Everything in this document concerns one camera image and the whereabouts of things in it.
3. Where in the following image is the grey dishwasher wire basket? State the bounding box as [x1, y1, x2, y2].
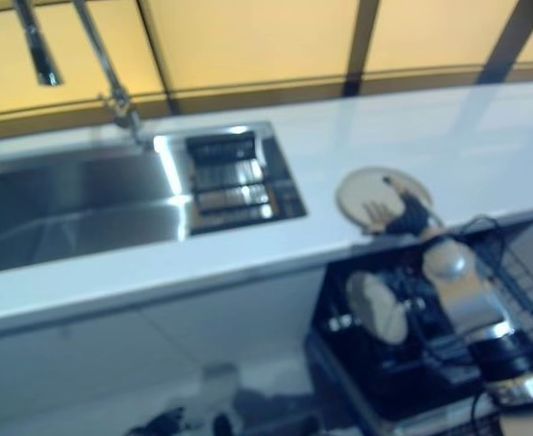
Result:
[463, 216, 533, 329]

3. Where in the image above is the narrow glossy white cabinet door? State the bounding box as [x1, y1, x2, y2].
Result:
[129, 267, 331, 410]

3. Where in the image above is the stainless steel kitchen sink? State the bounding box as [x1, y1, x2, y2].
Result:
[0, 120, 308, 276]

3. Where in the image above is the beige ceramic plate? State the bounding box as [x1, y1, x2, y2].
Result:
[346, 271, 409, 345]
[336, 166, 433, 235]

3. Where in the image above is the dark robot right hand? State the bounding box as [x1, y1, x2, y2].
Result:
[363, 188, 435, 237]

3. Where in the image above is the black sink dish rack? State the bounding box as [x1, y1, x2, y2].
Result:
[184, 130, 280, 227]

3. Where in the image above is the wide glossy white cabinet door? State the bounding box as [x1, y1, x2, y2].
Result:
[0, 312, 203, 436]

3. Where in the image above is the chrome gooseneck kitchen faucet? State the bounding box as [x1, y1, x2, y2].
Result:
[14, 0, 145, 146]

